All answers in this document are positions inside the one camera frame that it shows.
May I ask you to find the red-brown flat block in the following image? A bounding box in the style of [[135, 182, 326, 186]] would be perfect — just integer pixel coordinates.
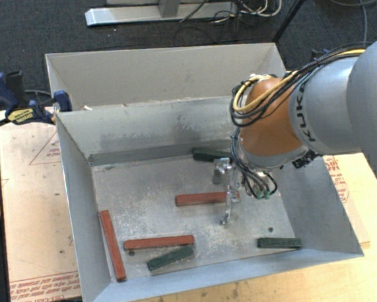
[[174, 189, 241, 209], [98, 208, 128, 285], [123, 233, 196, 253]]

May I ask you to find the brown cardboard board, red print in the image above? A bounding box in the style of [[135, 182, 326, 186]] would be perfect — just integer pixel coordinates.
[[0, 76, 375, 302]]

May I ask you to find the dark green flat block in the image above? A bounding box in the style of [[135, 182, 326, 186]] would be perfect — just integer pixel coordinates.
[[145, 244, 197, 273], [256, 233, 303, 254], [191, 143, 235, 165]]

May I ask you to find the grey metal bin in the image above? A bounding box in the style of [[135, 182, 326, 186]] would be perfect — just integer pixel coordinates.
[[44, 24, 368, 302]]

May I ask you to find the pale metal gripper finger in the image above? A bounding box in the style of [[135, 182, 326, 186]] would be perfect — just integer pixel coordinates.
[[217, 188, 244, 226], [210, 156, 235, 186]]

